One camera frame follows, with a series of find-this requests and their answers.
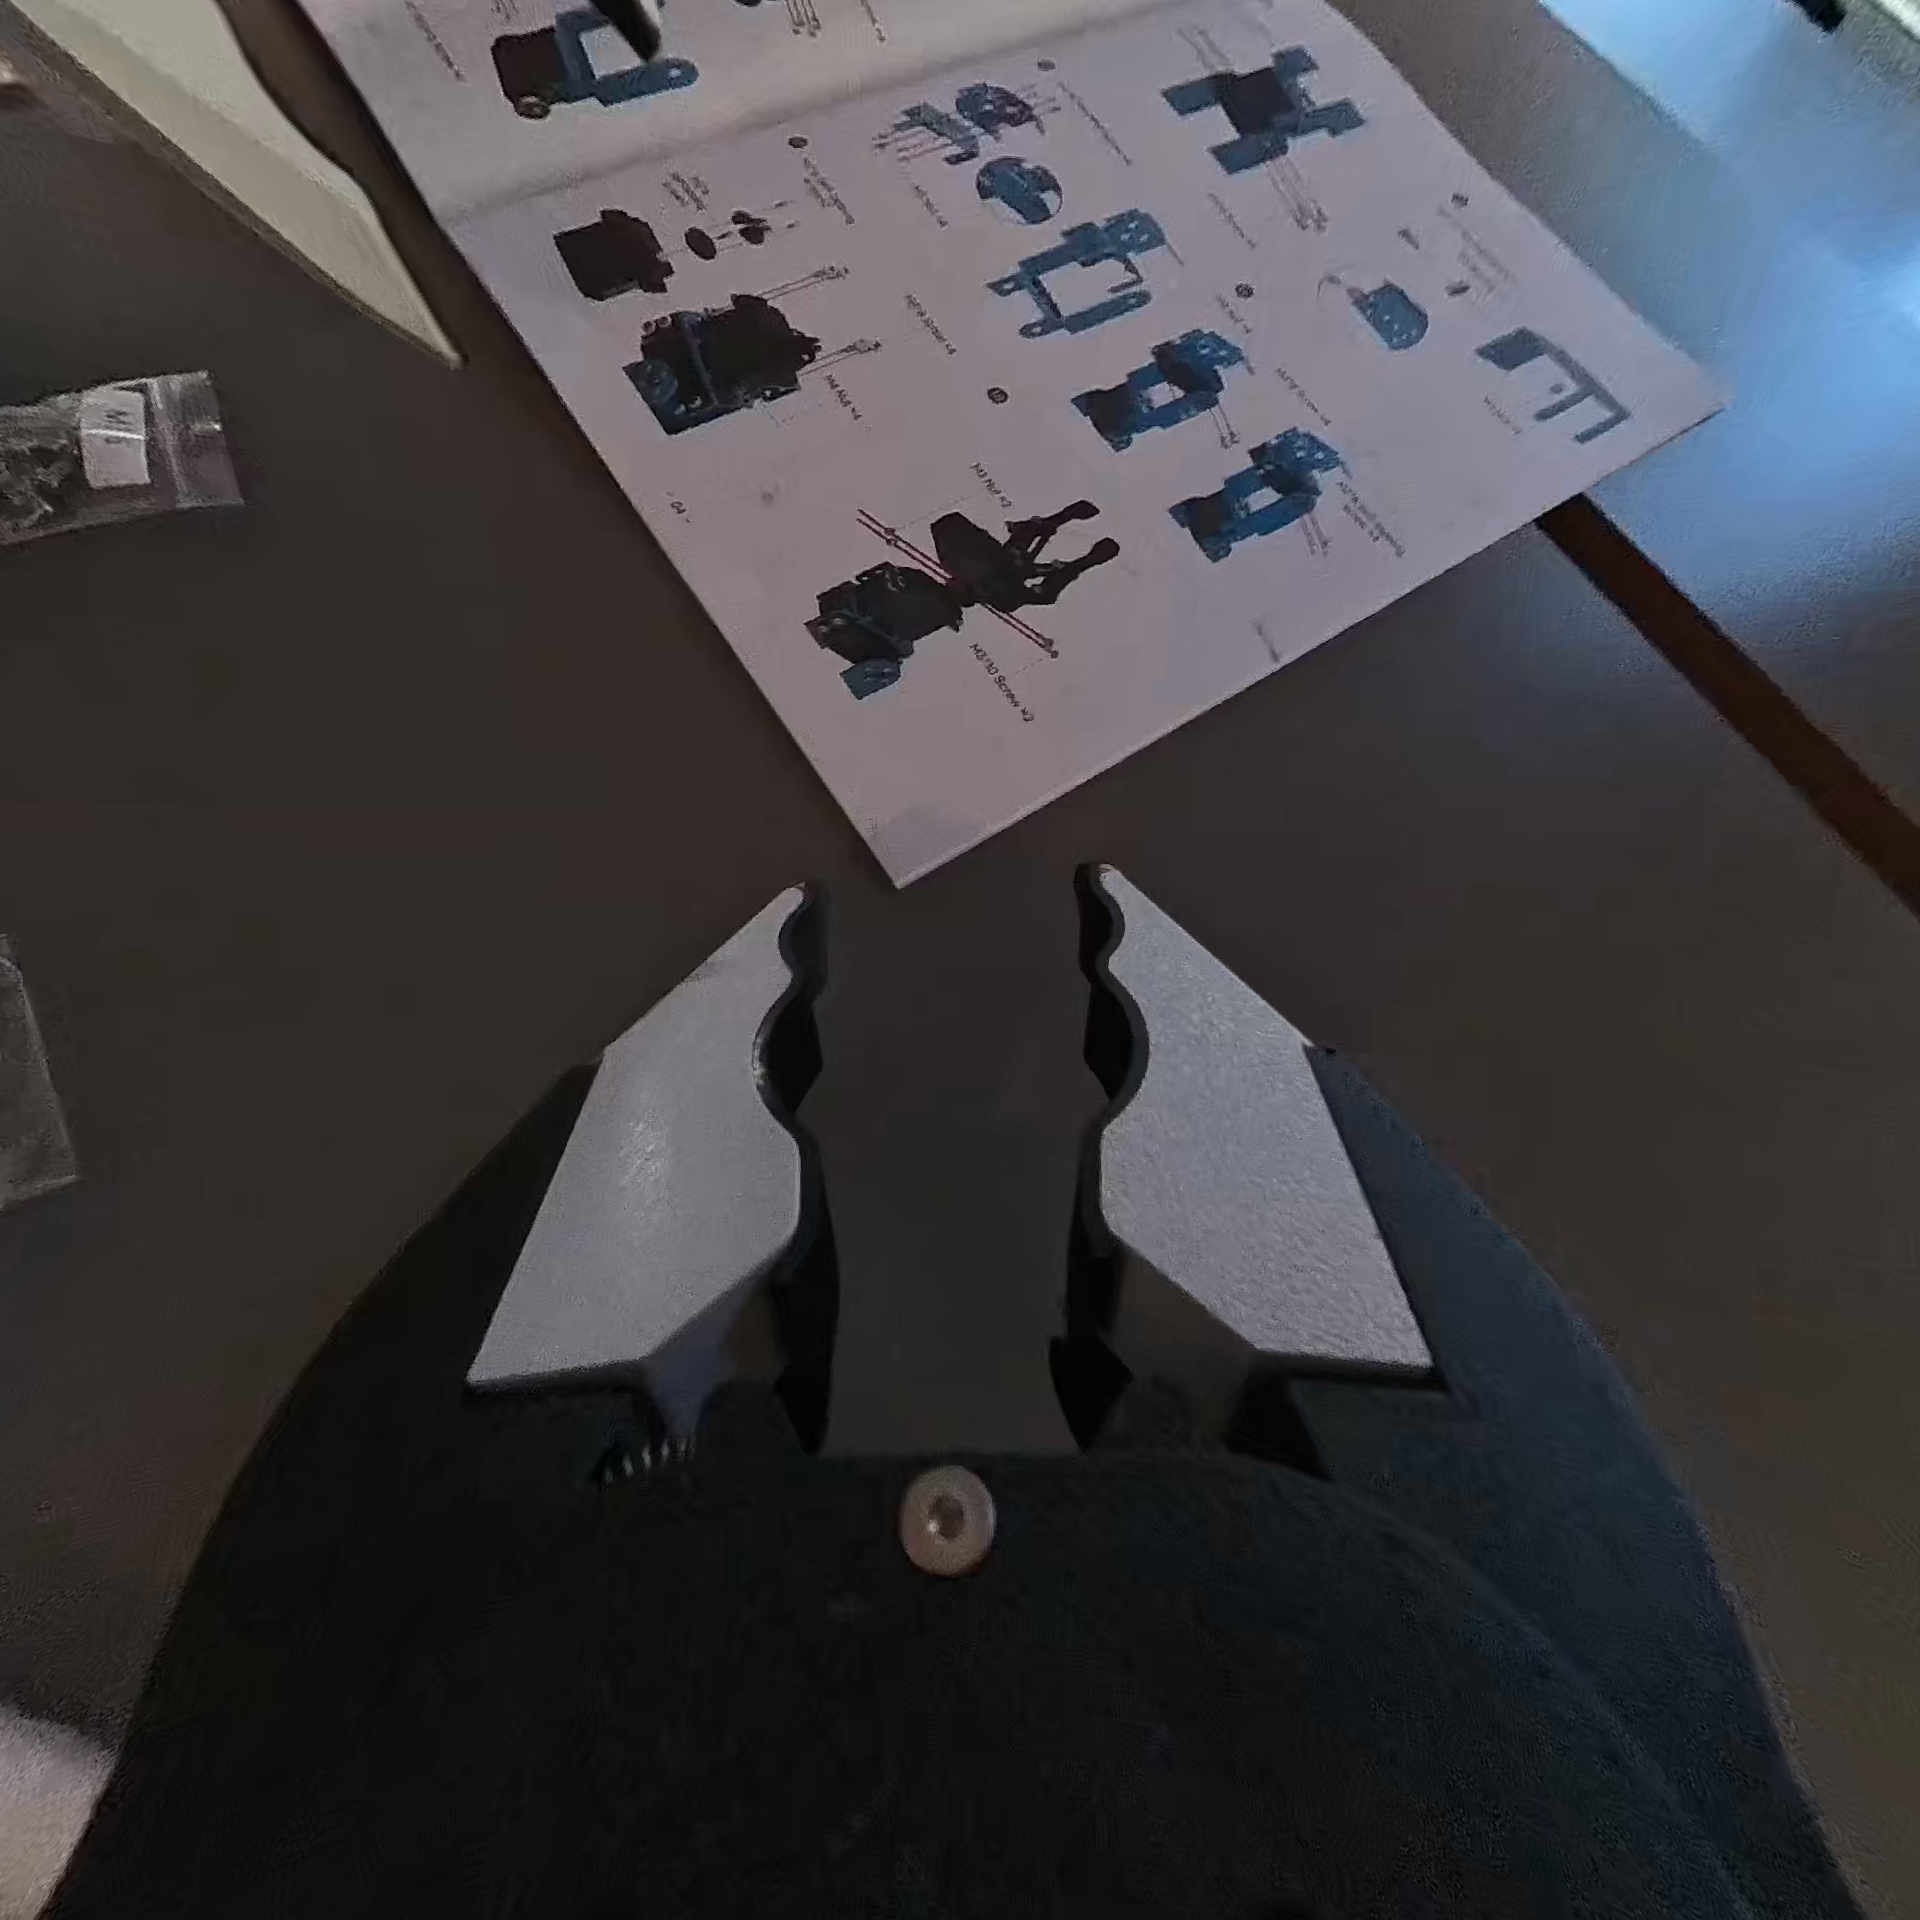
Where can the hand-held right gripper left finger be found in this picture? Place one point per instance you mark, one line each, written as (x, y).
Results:
(646, 1184)

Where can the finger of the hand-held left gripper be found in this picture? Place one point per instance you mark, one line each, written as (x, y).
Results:
(224, 135)
(628, 24)

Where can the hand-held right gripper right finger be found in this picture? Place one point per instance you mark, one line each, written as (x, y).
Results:
(1244, 1172)

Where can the screw bag with white label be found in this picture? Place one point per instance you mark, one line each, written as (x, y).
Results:
(112, 451)

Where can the printed assembly instruction sheet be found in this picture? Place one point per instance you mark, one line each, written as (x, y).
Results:
(1079, 451)

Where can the large clear plastic parts bag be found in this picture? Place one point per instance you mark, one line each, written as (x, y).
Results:
(24, 1079)

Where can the white foam packing piece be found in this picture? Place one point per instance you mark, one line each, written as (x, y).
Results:
(36, 1799)

